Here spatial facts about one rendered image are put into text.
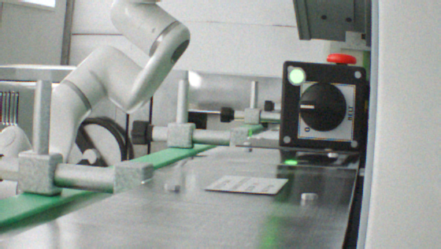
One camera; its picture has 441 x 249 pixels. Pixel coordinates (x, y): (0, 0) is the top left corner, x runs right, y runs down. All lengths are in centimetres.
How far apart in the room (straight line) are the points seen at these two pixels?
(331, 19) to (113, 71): 50
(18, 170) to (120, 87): 113
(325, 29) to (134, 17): 42
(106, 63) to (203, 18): 359
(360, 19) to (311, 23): 8
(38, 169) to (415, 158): 31
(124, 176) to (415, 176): 27
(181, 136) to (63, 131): 72
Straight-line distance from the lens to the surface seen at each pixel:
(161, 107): 251
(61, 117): 171
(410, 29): 36
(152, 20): 168
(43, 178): 58
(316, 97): 84
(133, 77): 171
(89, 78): 171
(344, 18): 138
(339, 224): 42
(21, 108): 266
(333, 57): 116
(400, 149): 33
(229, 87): 248
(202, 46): 529
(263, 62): 524
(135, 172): 56
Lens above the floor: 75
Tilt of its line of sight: 9 degrees up
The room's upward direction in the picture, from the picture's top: 86 degrees counter-clockwise
